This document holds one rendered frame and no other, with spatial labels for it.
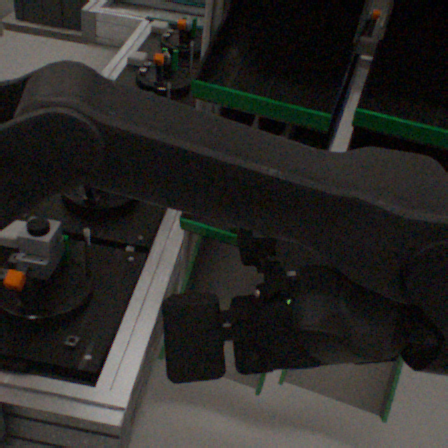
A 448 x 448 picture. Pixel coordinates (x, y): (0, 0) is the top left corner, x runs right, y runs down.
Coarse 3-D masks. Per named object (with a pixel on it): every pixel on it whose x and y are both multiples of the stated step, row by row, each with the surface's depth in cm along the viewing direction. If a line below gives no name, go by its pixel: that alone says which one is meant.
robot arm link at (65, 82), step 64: (64, 64) 25; (0, 128) 22; (64, 128) 22; (128, 128) 23; (192, 128) 25; (256, 128) 28; (0, 192) 23; (128, 192) 25; (192, 192) 25; (256, 192) 26; (320, 192) 26; (384, 192) 27; (384, 256) 27
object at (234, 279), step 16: (208, 240) 76; (192, 256) 72; (208, 256) 76; (224, 256) 76; (192, 272) 73; (208, 272) 76; (224, 272) 75; (240, 272) 75; (256, 272) 75; (192, 288) 76; (208, 288) 75; (224, 288) 75; (240, 288) 75; (256, 288) 74; (224, 304) 75; (160, 352) 71; (224, 352) 74; (256, 384) 72
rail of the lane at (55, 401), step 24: (0, 360) 74; (0, 384) 73; (24, 384) 73; (48, 384) 73; (72, 384) 73; (24, 408) 71; (48, 408) 70; (72, 408) 71; (96, 408) 71; (120, 408) 72; (24, 432) 74; (48, 432) 73; (72, 432) 72; (96, 432) 72; (120, 432) 70
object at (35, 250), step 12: (24, 228) 77; (36, 228) 76; (48, 228) 76; (60, 228) 79; (24, 240) 76; (36, 240) 75; (48, 240) 76; (60, 240) 80; (24, 252) 77; (36, 252) 77; (48, 252) 76; (60, 252) 81; (24, 264) 77; (36, 264) 76; (48, 264) 77; (36, 276) 78; (48, 276) 78
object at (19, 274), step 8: (8, 272) 72; (16, 272) 72; (24, 272) 73; (8, 280) 71; (16, 280) 71; (24, 280) 73; (8, 288) 72; (16, 288) 72; (24, 288) 74; (24, 296) 75; (32, 296) 77; (24, 304) 78
